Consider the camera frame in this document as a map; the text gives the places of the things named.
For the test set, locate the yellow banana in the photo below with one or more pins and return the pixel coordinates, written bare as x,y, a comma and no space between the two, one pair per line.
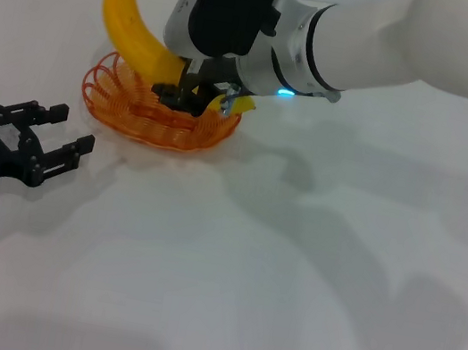
132,30

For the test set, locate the orange woven plastic basket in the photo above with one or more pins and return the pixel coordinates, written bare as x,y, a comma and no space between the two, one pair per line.
169,132

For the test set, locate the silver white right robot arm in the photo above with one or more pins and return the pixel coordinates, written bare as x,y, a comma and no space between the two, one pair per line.
375,41

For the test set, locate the right gripper silver connector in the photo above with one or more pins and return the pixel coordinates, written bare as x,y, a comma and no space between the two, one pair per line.
229,98

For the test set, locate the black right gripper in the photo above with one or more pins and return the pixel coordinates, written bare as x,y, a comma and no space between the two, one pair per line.
211,72

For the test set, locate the silver black wrist camera box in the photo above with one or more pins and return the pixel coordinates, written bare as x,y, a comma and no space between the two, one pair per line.
227,6

